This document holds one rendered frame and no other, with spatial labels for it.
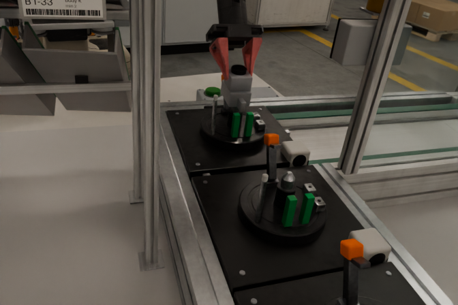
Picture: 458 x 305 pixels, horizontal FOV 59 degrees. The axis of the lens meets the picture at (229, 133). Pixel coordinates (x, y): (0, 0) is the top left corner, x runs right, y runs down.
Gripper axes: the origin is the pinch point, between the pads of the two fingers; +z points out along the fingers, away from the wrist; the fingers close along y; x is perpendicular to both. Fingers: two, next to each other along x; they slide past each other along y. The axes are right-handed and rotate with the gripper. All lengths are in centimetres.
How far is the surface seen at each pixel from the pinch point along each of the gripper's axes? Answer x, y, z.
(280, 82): 259, 130, -58
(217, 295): -21.6, -12.9, 33.9
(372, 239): -21.7, 10.8, 30.0
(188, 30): 303, 58, -121
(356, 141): -9.1, 18.5, 15.1
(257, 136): 2.4, 3.9, 11.9
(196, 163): -0.4, -9.7, 16.5
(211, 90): 24.6, 1.1, -2.5
